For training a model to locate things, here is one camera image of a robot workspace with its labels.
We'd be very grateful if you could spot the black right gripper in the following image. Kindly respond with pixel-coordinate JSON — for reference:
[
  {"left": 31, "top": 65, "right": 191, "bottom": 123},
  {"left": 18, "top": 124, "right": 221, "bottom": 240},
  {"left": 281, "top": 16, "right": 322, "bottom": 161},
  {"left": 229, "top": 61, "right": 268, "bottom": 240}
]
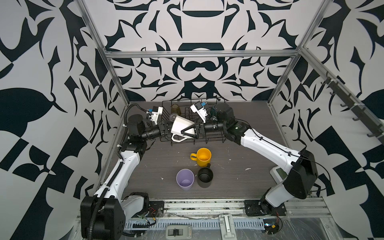
[{"left": 183, "top": 116, "right": 229, "bottom": 141}]

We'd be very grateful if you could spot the cream white mug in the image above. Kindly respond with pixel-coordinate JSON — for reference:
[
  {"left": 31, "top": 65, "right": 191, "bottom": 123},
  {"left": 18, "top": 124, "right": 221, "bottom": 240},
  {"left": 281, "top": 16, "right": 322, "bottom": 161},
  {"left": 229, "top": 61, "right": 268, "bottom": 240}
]
[{"left": 171, "top": 116, "right": 195, "bottom": 143}]

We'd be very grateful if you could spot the amber textured glass cup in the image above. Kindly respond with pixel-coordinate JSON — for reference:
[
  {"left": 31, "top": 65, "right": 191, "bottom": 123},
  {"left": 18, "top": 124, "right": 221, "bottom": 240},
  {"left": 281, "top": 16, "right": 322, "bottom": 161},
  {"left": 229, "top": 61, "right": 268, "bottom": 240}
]
[{"left": 171, "top": 104, "right": 182, "bottom": 117}]

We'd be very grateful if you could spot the black mug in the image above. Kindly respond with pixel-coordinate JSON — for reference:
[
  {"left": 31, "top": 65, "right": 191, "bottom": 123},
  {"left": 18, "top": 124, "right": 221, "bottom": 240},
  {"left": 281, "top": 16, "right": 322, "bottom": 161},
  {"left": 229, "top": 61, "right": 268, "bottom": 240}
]
[{"left": 197, "top": 164, "right": 214, "bottom": 188}]

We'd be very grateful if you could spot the lavender plastic cup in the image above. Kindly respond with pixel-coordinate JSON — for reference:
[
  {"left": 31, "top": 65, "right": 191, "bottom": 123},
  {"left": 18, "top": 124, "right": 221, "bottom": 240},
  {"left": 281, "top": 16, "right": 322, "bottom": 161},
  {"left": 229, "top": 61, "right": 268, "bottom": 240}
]
[{"left": 176, "top": 169, "right": 195, "bottom": 192}]

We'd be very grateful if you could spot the green mug white inside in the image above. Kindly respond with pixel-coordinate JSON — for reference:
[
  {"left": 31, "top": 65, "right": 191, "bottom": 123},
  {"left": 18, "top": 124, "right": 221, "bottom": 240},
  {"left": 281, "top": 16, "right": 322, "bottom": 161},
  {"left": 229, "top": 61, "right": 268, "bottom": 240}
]
[{"left": 209, "top": 105, "right": 218, "bottom": 119}]

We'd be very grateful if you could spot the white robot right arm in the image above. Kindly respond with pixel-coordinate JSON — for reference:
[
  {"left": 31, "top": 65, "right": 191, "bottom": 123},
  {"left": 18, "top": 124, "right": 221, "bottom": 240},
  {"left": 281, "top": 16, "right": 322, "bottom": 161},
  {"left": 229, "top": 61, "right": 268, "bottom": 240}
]
[{"left": 171, "top": 102, "right": 318, "bottom": 216}]

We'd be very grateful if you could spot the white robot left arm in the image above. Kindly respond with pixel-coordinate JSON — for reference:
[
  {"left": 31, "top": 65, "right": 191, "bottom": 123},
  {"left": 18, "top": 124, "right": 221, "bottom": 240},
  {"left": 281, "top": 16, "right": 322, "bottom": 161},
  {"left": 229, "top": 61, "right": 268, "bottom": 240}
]
[{"left": 81, "top": 115, "right": 172, "bottom": 240}]

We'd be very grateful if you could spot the yellow mug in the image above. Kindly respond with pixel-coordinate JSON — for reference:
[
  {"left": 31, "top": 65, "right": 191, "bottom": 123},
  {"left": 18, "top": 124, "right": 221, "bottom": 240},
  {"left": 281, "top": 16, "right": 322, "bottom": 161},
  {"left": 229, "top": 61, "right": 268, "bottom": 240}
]
[{"left": 190, "top": 148, "right": 212, "bottom": 168}]

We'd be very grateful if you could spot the white digital kitchen scale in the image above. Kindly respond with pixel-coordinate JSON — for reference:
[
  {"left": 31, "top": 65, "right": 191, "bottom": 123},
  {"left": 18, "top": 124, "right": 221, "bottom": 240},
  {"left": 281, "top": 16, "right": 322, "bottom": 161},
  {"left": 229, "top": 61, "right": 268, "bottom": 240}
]
[{"left": 270, "top": 167, "right": 288, "bottom": 184}]

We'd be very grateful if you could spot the small green circuit board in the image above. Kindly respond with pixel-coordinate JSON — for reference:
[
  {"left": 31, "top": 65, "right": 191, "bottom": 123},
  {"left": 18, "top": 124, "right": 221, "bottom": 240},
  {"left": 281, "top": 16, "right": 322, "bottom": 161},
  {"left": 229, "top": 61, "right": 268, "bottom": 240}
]
[{"left": 263, "top": 218, "right": 283, "bottom": 236}]

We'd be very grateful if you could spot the black wire dish rack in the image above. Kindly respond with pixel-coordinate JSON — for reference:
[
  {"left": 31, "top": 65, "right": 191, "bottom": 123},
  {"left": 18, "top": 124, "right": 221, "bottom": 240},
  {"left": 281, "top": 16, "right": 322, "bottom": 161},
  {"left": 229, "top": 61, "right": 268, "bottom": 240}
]
[{"left": 161, "top": 98, "right": 236, "bottom": 144}]

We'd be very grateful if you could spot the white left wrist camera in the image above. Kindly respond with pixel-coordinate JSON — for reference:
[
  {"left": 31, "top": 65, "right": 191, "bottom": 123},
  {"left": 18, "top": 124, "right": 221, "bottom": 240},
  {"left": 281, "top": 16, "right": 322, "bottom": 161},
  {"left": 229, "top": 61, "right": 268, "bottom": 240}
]
[{"left": 147, "top": 106, "right": 164, "bottom": 125}]

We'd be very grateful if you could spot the black corrugated cable hose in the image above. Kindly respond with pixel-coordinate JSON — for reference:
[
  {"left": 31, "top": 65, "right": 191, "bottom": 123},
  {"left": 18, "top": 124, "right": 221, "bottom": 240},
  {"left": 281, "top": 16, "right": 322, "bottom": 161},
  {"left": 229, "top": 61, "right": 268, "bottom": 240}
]
[{"left": 85, "top": 103, "right": 148, "bottom": 240}]

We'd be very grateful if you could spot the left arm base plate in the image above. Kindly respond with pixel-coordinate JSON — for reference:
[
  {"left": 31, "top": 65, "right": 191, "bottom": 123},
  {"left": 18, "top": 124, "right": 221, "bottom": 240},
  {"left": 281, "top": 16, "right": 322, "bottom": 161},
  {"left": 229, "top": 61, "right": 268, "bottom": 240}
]
[{"left": 133, "top": 201, "right": 165, "bottom": 218}]

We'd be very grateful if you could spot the grey switch box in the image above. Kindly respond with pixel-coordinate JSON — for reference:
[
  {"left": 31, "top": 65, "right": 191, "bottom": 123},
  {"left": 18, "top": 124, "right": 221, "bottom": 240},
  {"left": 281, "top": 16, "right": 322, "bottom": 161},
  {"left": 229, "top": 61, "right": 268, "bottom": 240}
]
[{"left": 166, "top": 225, "right": 192, "bottom": 240}]

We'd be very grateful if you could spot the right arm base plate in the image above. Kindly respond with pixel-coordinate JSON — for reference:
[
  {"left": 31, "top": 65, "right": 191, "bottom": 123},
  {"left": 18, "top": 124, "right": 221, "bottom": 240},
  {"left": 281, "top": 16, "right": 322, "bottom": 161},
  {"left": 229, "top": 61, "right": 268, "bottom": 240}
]
[{"left": 244, "top": 200, "right": 286, "bottom": 217}]

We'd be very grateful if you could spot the white centre bracket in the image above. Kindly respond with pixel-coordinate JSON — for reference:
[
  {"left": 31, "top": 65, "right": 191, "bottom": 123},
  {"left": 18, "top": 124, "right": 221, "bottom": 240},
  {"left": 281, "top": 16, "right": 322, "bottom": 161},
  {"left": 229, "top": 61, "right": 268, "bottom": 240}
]
[{"left": 219, "top": 214, "right": 237, "bottom": 240}]

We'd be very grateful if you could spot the black wall hook rail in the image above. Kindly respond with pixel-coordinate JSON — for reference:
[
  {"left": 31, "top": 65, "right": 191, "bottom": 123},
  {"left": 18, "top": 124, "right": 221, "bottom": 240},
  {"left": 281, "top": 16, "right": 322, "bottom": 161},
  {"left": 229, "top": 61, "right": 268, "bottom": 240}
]
[{"left": 320, "top": 72, "right": 384, "bottom": 145}]

